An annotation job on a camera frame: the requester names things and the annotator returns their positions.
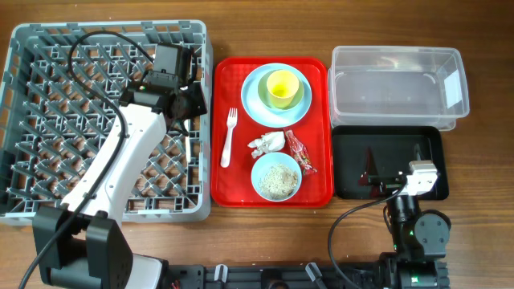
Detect light green bowl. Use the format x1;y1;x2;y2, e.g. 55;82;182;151
258;71;304;112

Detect red plastic serving tray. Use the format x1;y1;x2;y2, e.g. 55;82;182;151
210;57;334;208

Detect rice and food scraps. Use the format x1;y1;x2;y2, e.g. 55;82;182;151
259;164;299;201

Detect white plastic fork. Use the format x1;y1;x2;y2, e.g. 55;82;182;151
220;108;238;168

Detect light blue small bowl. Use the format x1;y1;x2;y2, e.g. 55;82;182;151
251;153;302;202

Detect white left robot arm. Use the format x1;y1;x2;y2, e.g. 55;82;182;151
31;75;206;288

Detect red plastic snack wrapper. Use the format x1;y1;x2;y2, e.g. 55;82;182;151
284;129;317;176

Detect black plastic waste tray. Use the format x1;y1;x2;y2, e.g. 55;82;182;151
332;125;450;200

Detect clear plastic waste bin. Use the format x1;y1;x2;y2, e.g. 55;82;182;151
328;46;470;131

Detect yellow plastic cup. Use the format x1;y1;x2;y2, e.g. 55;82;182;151
266;70;300;110

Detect grey plastic dishwasher rack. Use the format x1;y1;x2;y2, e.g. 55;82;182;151
1;20;214;226

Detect white paper napkin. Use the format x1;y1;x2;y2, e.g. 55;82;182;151
247;132;285;159

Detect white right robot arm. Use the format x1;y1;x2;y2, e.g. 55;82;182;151
354;172;451;288

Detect light blue plate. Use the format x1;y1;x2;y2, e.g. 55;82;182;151
241;63;312;128

